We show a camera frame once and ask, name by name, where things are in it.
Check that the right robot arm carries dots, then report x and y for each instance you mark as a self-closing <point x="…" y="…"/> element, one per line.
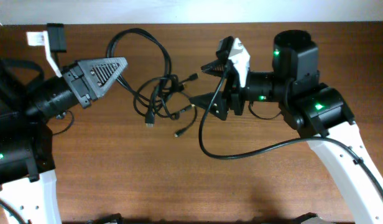
<point x="318" y="112"/>

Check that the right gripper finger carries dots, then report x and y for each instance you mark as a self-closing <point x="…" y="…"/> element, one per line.
<point x="217" y="105"/>
<point x="217" y="68"/>

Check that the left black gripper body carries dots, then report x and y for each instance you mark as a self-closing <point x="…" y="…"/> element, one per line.
<point x="83" y="95"/>

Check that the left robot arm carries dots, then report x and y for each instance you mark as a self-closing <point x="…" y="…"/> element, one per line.
<point x="27" y="102"/>

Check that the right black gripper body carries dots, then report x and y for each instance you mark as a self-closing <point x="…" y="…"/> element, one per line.
<point x="239" y="93"/>

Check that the right arm base clamp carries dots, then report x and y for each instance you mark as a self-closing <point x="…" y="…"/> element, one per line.
<point x="309" y="218"/>

